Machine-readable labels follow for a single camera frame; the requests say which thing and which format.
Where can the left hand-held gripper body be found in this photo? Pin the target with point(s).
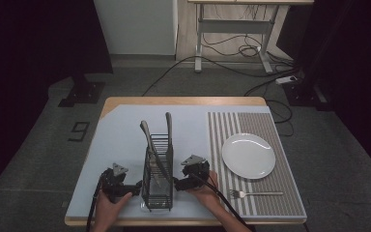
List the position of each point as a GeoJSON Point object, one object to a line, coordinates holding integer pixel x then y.
{"type": "Point", "coordinates": [114, 185]}

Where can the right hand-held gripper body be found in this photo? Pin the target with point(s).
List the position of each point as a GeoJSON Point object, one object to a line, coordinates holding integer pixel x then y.
{"type": "Point", "coordinates": [195, 170]}

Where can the person's right hand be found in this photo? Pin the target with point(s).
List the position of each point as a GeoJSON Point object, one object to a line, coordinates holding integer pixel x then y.
{"type": "Point", "coordinates": [206, 190]}

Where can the person's left hand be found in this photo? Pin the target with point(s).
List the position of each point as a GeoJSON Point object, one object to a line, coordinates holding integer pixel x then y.
{"type": "Point", "coordinates": [108, 211]}

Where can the light blue table mat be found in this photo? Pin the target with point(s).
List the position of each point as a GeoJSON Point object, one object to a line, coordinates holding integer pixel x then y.
{"type": "Point", "coordinates": [122, 141]}

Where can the white round plate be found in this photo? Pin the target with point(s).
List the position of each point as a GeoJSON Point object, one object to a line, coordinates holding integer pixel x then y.
{"type": "Point", "coordinates": [248, 156]}

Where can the silver fork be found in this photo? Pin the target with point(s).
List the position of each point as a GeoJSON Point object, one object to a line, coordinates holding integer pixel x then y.
{"type": "Point", "coordinates": [257, 193]}

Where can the grey striped placemat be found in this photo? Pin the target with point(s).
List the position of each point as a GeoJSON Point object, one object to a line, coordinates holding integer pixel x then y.
{"type": "Point", "coordinates": [283, 193]}

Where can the black stand base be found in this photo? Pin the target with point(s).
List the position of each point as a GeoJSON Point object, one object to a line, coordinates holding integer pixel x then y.
{"type": "Point", "coordinates": [83, 93]}

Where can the white power strip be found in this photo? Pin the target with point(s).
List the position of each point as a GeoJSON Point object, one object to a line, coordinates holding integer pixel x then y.
{"type": "Point", "coordinates": [286, 79]}

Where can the white cabinet panel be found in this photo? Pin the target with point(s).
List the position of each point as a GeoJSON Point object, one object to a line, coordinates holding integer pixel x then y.
{"type": "Point", "coordinates": [135, 25]}

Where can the black curtain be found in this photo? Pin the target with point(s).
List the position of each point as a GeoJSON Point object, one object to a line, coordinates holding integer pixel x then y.
{"type": "Point", "coordinates": [351, 48]}
{"type": "Point", "coordinates": [38, 38]}

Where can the dark stand base with post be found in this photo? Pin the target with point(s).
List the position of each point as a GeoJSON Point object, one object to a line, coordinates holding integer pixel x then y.
{"type": "Point", "coordinates": [309, 95]}

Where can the white metal desk frame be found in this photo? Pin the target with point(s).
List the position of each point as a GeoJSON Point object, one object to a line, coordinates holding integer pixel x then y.
{"type": "Point", "coordinates": [235, 25]}

